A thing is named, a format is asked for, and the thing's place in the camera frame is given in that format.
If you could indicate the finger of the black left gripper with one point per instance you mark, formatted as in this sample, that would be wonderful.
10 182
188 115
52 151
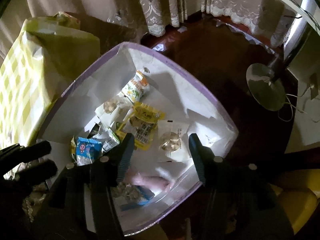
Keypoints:
16 154

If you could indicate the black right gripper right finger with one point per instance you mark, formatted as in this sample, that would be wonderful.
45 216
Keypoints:
208 165

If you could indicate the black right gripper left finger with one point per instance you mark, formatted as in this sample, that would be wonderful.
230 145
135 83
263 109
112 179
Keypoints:
112 167

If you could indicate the blue-edged clear snack packet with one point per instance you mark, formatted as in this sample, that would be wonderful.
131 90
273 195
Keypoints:
127 196

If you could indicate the yellow barcode snack packet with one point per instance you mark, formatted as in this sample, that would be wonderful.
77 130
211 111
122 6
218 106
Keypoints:
144 120

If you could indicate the orange white snack packet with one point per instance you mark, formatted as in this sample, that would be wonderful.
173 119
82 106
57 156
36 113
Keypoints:
136 88

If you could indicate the green pea snack packet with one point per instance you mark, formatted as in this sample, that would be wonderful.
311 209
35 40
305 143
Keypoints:
108 138

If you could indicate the blue cartoon snack packet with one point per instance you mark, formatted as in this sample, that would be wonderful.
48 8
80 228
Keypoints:
87 151

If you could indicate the white clear cookie packet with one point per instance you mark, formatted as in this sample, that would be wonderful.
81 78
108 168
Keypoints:
173 141

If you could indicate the small black snack packet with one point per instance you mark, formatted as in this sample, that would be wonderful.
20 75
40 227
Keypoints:
95 131

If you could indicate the pink snack packet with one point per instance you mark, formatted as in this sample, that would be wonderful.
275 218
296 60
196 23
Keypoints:
152 183

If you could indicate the white round-cookie packet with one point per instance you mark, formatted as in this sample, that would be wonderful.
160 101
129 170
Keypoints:
113 110

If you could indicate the white purple-rimmed storage box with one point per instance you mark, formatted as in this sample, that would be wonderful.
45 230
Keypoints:
174 91

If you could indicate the round fan base stand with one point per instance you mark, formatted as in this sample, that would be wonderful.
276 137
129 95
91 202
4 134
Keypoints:
267 91

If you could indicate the yellow checkered tablecloth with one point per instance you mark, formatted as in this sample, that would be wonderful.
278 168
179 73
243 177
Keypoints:
46 57

